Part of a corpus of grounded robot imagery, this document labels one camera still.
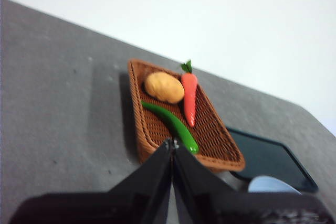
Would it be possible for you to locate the orange carrot with leaves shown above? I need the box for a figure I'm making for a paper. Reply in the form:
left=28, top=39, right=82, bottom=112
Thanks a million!
left=180, top=60, right=198, bottom=127

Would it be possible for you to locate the brown wicker basket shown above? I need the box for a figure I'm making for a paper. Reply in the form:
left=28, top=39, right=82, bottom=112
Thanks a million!
left=128, top=58, right=246, bottom=174

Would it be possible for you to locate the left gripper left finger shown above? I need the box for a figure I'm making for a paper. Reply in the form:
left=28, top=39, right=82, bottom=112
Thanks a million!
left=106, top=138, right=173, bottom=224

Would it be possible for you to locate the black rectangular tray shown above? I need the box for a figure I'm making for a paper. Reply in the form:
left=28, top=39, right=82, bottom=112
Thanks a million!
left=226, top=126, right=319, bottom=193

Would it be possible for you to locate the blue plate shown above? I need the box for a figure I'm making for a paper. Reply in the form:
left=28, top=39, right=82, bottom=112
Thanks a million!
left=248, top=176, right=302, bottom=195

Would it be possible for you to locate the yellow-brown potato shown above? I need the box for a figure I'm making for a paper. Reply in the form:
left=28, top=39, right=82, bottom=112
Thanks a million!
left=144, top=71, right=185, bottom=103

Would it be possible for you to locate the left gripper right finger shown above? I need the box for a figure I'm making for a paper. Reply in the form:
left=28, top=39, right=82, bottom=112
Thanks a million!
left=172, top=140, right=238, bottom=224

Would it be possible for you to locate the green pepper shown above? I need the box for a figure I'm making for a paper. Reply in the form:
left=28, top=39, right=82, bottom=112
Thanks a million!
left=141, top=100, right=200, bottom=155

